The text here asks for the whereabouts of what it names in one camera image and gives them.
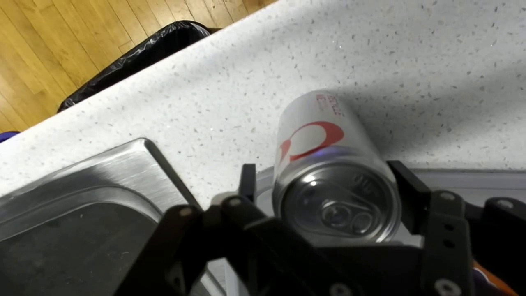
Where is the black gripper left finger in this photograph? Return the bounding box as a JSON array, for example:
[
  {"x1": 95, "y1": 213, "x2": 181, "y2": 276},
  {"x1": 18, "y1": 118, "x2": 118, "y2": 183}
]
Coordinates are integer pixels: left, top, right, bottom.
[{"x1": 113, "y1": 162, "x2": 352, "y2": 296}]

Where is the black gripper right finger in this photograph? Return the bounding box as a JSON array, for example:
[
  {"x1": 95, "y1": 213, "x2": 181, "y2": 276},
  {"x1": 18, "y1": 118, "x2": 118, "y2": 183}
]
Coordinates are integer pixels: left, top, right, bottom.
[{"x1": 384, "y1": 159, "x2": 526, "y2": 296}]

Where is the silver soda can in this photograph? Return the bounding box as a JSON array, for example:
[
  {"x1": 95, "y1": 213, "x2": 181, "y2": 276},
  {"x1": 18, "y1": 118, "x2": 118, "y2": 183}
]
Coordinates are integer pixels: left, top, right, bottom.
[{"x1": 271, "y1": 88, "x2": 402, "y2": 246}]

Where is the stainless steel sink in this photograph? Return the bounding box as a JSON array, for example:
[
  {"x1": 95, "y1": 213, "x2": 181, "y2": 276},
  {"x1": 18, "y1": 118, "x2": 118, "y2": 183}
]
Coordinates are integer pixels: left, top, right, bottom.
[{"x1": 0, "y1": 136, "x2": 223, "y2": 296}]

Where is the black trash bin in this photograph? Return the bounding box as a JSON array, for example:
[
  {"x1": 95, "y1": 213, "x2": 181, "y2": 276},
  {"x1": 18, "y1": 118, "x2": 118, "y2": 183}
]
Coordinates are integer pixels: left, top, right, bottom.
[{"x1": 56, "y1": 19, "x2": 220, "y2": 113}]

